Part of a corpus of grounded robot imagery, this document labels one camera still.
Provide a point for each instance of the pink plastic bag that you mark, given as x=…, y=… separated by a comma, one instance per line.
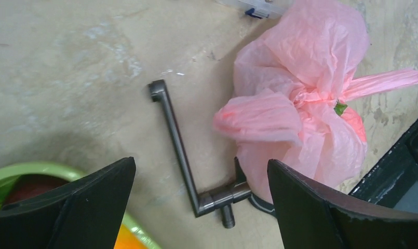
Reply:
x=291, y=88

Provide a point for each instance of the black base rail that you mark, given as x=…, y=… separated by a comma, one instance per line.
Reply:
x=394, y=174

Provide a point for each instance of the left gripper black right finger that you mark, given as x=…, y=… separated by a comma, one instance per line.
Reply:
x=313, y=215

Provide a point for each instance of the fake dark red plum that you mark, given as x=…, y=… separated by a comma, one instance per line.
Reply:
x=32, y=185

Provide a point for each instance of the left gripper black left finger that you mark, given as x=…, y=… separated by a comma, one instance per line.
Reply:
x=85, y=213

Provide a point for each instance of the clear compartment screw box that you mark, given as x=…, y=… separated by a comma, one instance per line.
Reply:
x=261, y=9

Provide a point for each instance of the dark metal clamp tool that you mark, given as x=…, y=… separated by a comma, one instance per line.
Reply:
x=219, y=199

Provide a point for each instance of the fake orange carrot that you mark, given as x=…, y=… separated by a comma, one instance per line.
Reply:
x=127, y=240

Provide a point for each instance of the green plastic fruit tray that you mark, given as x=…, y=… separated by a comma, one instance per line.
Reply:
x=11, y=173

